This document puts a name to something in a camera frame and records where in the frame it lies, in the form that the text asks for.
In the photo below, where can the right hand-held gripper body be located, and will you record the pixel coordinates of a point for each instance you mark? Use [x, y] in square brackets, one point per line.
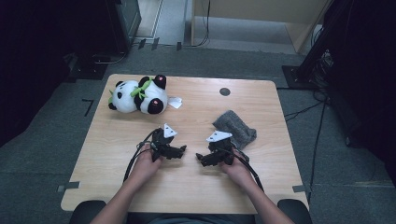
[222, 151]

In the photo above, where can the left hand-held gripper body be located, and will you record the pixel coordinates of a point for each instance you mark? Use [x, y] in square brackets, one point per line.
[162, 141]

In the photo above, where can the grey fuzzy cloth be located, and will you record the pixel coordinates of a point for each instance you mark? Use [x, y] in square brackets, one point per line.
[235, 127]

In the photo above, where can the panda plush toy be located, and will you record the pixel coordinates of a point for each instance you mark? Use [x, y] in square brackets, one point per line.
[141, 95]

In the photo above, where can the person's right hand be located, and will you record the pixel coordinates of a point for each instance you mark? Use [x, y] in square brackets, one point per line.
[238, 172]

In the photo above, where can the person's left hand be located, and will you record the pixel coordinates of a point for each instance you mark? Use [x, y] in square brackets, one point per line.
[144, 168]

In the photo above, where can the person's dark clothing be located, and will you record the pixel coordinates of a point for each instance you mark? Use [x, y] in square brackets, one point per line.
[193, 219]

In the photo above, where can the black floor tape mark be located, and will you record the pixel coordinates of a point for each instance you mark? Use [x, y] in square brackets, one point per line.
[88, 107]

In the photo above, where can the grey floor tape strip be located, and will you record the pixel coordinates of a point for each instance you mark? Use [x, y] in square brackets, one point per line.
[300, 188]
[68, 186]

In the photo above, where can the black metal stand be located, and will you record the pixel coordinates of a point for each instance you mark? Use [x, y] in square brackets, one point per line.
[299, 76]

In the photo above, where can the black cabinet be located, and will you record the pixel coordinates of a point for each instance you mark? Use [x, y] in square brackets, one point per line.
[124, 25]

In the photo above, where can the black floor base plate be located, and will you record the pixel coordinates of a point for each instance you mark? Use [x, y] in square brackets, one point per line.
[87, 70]

